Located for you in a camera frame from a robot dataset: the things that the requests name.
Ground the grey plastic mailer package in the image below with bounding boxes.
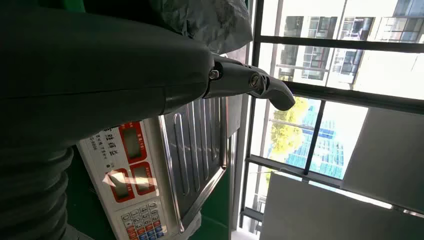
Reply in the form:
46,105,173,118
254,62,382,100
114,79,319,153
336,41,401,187
149,0,254,56

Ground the small white panel board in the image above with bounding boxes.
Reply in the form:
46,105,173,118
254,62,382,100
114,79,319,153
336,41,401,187
341,106,424,214

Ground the white building outside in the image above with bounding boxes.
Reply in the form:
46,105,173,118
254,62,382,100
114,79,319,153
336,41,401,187
260,0,424,101

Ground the steel scale tray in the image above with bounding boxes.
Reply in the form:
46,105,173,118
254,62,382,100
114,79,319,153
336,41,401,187
157,96,230,235

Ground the blue glass building outside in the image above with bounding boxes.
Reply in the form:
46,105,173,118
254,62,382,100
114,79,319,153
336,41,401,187
284,101,346,180

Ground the yellow-green tree outside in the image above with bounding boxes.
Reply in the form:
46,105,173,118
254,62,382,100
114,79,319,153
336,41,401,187
267,96,311,161

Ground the white electronic scale body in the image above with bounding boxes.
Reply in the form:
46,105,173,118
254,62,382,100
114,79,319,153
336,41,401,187
76,119,204,240

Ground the dark window frame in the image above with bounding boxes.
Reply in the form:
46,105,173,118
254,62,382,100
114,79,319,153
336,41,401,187
238,0,424,233

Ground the large white panel board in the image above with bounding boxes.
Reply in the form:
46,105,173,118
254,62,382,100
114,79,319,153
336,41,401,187
259,172,424,240

